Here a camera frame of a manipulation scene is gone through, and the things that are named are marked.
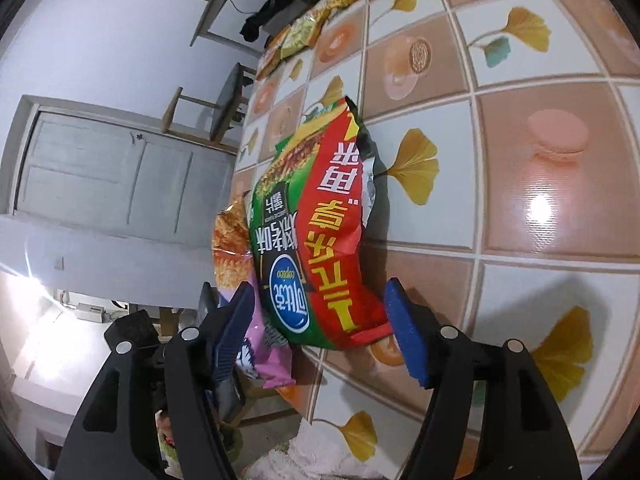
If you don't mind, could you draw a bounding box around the wooden chair dark seat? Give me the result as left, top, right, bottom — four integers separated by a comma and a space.
161, 62, 257, 151

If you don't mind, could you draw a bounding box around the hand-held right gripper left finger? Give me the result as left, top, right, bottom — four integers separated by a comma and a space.
52, 282, 257, 480

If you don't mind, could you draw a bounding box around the grey panelled door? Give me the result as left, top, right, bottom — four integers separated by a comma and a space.
14, 95, 238, 243

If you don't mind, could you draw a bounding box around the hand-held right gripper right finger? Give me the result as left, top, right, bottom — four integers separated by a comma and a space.
384, 277, 583, 480

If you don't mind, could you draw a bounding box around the green and red chip bag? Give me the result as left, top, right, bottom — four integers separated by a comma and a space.
248, 96, 394, 351

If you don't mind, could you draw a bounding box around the black cloth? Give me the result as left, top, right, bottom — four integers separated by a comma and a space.
239, 0, 321, 43

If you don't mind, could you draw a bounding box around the long grey side table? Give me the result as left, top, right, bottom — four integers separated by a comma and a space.
189, 0, 266, 56

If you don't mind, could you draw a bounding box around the white fluffy robe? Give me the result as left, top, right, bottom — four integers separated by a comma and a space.
242, 427, 373, 480

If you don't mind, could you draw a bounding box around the white power strip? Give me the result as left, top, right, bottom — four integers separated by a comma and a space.
75, 302, 108, 323

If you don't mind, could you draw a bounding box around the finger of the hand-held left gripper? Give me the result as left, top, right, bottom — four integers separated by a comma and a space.
206, 354, 247, 426

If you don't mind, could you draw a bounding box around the orange small snack packet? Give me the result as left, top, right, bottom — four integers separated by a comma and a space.
256, 27, 291, 80

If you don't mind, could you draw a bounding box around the pink orange snack bag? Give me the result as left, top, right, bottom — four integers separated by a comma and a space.
211, 192, 294, 390

